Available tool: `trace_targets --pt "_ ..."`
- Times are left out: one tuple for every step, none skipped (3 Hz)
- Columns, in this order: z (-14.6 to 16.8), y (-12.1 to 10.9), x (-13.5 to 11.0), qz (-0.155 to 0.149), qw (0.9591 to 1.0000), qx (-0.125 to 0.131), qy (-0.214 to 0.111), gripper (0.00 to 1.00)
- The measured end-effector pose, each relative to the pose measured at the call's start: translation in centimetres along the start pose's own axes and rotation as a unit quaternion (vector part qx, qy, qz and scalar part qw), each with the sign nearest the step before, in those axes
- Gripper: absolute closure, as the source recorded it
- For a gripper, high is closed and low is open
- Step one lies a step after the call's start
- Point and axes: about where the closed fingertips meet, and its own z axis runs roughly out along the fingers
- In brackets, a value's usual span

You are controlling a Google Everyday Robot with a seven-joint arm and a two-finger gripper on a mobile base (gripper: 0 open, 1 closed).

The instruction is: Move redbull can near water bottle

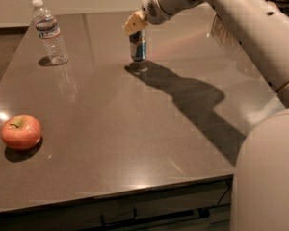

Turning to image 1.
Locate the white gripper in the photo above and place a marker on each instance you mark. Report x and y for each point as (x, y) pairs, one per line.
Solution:
(154, 11)

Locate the blue silver redbull can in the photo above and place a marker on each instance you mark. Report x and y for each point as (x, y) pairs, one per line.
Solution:
(138, 46)

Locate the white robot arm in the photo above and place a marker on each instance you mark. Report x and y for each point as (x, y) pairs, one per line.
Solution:
(260, 190)

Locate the clear plastic water bottle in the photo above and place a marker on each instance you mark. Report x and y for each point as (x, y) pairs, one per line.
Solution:
(50, 33)

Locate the red apple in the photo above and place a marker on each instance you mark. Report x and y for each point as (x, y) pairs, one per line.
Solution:
(21, 132)

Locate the left drawer with handle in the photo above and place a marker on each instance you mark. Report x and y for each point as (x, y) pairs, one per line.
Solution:
(198, 207)

